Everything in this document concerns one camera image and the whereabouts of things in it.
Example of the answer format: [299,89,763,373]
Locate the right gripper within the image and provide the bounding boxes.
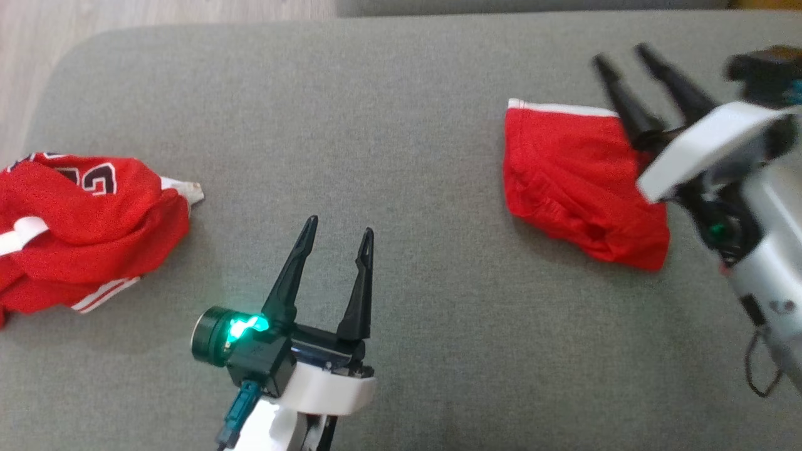
[592,43,799,204]

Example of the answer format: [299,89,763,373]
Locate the large grey fabric cushion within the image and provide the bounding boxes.
[0,9,802,451]

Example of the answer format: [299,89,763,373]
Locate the yellow sofa back cushion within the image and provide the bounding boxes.
[730,0,802,11]

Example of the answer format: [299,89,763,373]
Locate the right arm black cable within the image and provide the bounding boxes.
[744,323,787,398]

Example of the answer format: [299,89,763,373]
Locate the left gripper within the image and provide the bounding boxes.
[261,215,377,416]

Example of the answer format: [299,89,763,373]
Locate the red shorts with white trim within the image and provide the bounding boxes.
[503,98,671,271]

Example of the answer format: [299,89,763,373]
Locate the red basketball jersey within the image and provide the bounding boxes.
[0,150,205,329]

